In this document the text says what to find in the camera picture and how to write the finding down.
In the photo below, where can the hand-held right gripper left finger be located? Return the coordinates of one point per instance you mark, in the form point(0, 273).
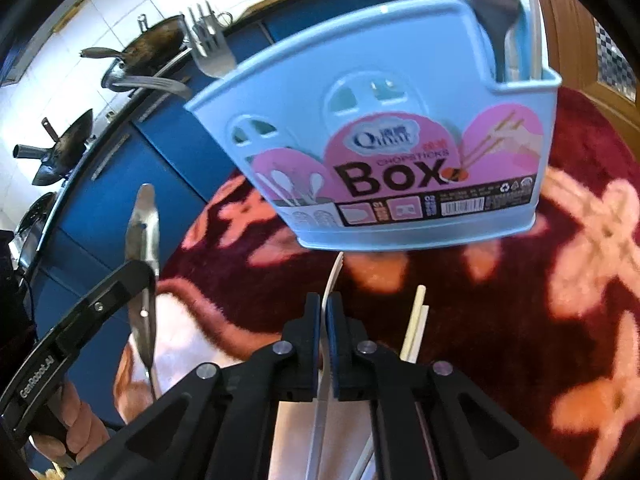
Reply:
point(314, 320)

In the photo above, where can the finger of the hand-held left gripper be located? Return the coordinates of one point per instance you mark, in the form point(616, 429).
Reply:
point(110, 292)

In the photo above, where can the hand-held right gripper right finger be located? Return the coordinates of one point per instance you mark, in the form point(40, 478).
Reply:
point(332, 330)

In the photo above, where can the beige plastic fork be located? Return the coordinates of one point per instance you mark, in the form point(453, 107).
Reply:
point(331, 285)

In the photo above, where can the light blue utensil holder box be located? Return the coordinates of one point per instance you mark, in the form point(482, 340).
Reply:
point(400, 125)

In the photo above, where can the person's left hand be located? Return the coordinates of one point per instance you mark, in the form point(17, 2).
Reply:
point(80, 422)

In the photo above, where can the red floral printed blanket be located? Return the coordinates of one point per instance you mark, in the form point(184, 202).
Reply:
point(280, 290)

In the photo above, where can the blue kitchen cabinet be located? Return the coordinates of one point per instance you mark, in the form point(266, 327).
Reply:
point(100, 210)

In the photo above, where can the black pot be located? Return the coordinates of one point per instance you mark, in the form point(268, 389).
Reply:
point(35, 225)

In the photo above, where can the black wok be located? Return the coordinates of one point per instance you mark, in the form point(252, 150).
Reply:
point(65, 150)
point(155, 40)

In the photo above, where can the wooden door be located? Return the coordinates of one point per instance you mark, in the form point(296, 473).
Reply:
point(590, 20)

